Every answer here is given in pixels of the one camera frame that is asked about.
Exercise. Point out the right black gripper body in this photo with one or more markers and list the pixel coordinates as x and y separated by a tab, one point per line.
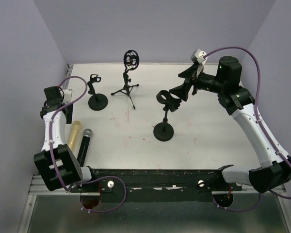
205	81

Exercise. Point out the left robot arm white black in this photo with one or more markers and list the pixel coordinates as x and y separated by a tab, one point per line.
56	162

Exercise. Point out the black round-base stand front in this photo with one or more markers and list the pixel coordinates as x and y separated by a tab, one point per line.
97	101

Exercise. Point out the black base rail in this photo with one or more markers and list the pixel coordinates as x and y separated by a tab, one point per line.
148	185

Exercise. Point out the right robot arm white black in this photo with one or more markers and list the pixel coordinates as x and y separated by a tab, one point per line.
275	162

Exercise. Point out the black round-base stand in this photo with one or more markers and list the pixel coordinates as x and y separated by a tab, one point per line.
163	131
97	101

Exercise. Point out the silver grey mesh microphone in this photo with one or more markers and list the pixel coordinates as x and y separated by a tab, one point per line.
87	135

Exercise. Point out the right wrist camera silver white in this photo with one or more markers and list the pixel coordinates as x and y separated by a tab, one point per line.
198	56

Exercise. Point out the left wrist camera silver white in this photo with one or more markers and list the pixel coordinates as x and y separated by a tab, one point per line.
67	98

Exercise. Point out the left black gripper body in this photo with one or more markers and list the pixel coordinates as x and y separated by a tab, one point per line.
70	114

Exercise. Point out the beige gold microphone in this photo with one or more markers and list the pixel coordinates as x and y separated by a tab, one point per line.
75	129

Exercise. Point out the black tripod stand shock mount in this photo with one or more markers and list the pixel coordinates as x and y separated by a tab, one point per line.
131	61

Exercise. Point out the wrist camera silver white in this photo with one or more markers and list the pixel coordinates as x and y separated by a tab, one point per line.
198	56
67	98

